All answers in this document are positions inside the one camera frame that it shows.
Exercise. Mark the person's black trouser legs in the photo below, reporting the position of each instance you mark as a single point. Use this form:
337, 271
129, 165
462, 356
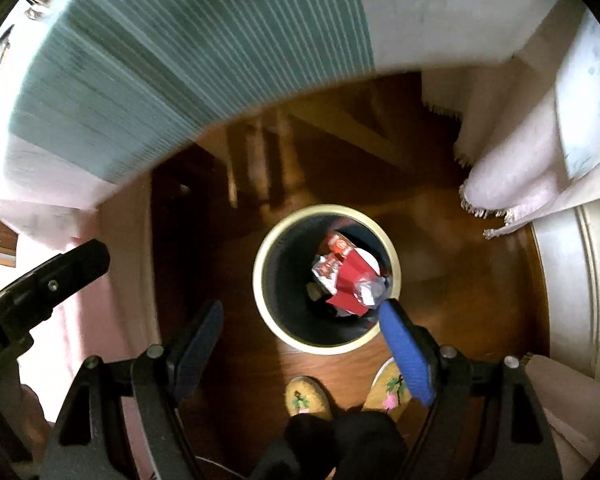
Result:
340, 445

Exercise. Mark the white fringed curtain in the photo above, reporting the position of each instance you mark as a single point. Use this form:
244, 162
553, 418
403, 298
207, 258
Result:
520, 170

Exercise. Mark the cream rimmed dark bin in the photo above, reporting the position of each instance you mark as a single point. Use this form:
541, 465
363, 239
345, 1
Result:
280, 280

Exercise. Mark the pink blanket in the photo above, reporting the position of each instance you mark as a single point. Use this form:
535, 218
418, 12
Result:
95, 320

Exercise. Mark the person's left hand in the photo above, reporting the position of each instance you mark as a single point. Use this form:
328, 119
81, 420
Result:
32, 405

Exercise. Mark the silver wrapper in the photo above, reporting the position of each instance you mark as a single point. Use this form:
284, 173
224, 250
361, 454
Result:
370, 291

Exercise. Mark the white and teal striped tablecloth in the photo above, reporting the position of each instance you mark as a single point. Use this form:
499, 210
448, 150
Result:
180, 60

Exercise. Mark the white window frame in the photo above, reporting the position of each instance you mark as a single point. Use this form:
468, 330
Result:
570, 285

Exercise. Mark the red and white packet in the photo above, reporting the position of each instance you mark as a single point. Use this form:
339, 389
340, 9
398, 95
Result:
326, 269

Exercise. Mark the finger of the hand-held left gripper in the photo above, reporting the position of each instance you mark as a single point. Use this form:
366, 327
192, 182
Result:
65, 275

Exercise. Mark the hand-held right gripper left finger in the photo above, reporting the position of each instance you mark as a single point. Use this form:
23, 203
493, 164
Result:
197, 350

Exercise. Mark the red cardboard box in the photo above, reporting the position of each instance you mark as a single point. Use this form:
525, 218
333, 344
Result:
352, 272

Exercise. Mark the yellow embroidered slipper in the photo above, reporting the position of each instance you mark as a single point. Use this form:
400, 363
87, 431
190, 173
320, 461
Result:
307, 397
386, 392

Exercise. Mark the pale pink cloth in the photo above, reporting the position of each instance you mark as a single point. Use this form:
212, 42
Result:
560, 410

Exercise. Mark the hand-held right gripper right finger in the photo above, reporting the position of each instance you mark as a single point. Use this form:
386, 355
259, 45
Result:
407, 355

